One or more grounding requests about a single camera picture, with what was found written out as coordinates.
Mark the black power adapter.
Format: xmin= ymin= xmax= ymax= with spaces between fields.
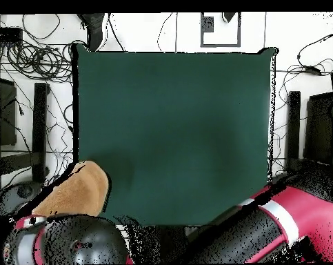
xmin=303 ymin=65 xmax=323 ymax=76

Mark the grey swivel chair base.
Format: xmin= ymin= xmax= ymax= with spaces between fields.
xmin=0 ymin=180 xmax=44 ymax=222

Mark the dark green table cloth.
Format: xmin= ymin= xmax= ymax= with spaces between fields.
xmin=72 ymin=43 xmax=279 ymax=228

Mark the black cabinet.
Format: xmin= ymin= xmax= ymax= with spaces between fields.
xmin=0 ymin=75 xmax=18 ymax=147

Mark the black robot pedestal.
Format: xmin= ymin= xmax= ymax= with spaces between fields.
xmin=138 ymin=224 xmax=192 ymax=264

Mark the black flat box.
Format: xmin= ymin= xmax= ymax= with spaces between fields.
xmin=0 ymin=26 xmax=23 ymax=43

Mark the coil of black cables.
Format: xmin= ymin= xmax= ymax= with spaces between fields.
xmin=6 ymin=39 xmax=73 ymax=84

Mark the black chair seat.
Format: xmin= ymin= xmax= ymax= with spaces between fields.
xmin=303 ymin=92 xmax=333 ymax=166

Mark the black metal stand foot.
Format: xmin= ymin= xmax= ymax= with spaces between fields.
xmin=0 ymin=82 xmax=50 ymax=184
xmin=284 ymin=90 xmax=303 ymax=172

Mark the tan terry towel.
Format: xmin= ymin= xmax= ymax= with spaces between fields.
xmin=30 ymin=160 xmax=111 ymax=218

